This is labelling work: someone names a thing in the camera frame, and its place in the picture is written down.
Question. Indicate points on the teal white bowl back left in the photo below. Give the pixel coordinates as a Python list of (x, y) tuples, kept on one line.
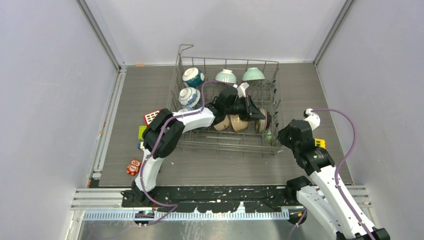
[(193, 77)]

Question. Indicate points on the green owl toy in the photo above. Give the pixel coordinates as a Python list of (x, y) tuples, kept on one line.
[(268, 136)]

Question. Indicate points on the beige ceramic bowl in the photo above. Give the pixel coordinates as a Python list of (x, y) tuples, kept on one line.
[(237, 124), (223, 125)]

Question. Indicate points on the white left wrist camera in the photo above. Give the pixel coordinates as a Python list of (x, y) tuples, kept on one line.
[(241, 89)]

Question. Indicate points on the green toy block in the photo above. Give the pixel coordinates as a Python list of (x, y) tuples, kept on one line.
[(141, 130)]

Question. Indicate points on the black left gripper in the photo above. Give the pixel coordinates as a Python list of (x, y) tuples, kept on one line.
[(251, 112)]

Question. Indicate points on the grey wire dish rack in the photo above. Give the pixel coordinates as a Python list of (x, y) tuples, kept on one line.
[(264, 93)]

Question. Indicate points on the red white toy window block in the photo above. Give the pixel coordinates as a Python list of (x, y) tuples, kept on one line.
[(149, 117)]

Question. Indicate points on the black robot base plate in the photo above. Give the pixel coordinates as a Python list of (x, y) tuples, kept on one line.
[(217, 199)]

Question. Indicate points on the pale green bowl middle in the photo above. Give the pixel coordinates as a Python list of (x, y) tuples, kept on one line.
[(226, 76)]

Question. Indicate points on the mint green bowl right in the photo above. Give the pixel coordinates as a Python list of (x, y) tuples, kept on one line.
[(253, 74)]

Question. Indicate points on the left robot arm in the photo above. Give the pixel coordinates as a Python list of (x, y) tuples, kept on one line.
[(164, 132)]

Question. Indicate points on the white bowl blue floral pattern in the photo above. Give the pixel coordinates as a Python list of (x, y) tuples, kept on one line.
[(188, 97)]

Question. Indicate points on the brown patterned bowl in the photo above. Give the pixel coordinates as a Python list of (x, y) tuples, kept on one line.
[(262, 125)]

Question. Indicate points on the yellow toy window block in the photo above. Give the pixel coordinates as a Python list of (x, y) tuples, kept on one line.
[(321, 143)]

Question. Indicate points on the white bowl blue zigzag pattern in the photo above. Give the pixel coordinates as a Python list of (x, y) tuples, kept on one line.
[(186, 109)]

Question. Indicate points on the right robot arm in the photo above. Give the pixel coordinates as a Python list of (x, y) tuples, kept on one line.
[(322, 191)]

